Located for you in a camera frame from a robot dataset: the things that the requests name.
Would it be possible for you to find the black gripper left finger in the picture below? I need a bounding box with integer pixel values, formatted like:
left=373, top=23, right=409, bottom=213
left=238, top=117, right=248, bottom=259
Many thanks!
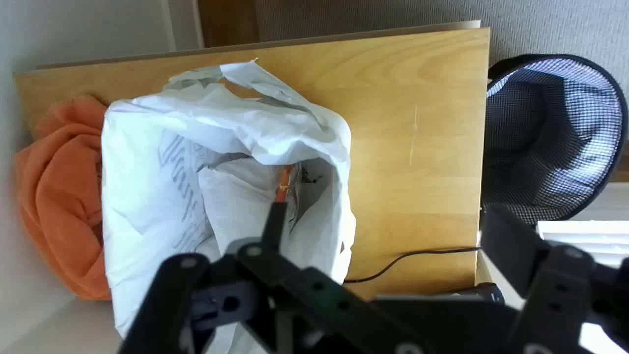
left=118, top=200, right=436, bottom=354

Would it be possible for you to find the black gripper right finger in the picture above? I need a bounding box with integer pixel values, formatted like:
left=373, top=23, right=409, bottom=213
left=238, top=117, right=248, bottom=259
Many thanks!
left=480, top=204, right=629, bottom=354

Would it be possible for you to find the white ribbed panel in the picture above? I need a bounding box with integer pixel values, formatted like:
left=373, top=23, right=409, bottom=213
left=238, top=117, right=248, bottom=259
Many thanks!
left=535, top=217, right=629, bottom=268

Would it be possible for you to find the orange and green wrapper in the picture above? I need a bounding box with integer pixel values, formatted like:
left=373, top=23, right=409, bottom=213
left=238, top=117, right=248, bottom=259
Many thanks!
left=273, top=162, right=297, bottom=206

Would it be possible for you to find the white plastic bag liner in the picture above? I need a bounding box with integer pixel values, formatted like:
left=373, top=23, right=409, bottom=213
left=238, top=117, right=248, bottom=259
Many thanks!
left=153, top=58, right=360, bottom=284

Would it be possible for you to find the orange cloth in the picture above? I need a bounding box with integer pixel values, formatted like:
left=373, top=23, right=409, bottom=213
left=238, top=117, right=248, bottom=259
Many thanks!
left=14, top=93, right=114, bottom=302

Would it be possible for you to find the thin black cable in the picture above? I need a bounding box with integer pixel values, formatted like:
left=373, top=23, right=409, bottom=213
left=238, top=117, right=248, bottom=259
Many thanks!
left=344, top=243, right=485, bottom=284

